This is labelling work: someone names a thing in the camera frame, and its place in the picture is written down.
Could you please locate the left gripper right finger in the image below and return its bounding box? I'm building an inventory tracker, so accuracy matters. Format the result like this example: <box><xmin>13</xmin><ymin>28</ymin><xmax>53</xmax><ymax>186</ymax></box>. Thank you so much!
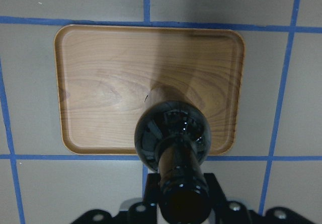
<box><xmin>204</xmin><ymin>173</ymin><xmax>227</xmax><ymax>206</ymax></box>

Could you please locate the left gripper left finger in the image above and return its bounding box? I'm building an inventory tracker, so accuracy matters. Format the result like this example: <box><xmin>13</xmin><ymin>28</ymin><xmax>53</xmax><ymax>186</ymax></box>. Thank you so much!
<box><xmin>143</xmin><ymin>173</ymin><xmax>160</xmax><ymax>206</ymax></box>

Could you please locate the wooden tray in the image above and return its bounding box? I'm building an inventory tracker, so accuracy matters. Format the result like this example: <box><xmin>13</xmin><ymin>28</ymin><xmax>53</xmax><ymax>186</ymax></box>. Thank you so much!
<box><xmin>54</xmin><ymin>25</ymin><xmax>245</xmax><ymax>156</ymax></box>

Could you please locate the dark wine bottle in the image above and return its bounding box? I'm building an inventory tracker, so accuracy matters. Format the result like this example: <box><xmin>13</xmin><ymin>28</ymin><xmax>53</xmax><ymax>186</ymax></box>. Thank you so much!
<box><xmin>134</xmin><ymin>101</ymin><xmax>211</xmax><ymax>223</ymax></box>

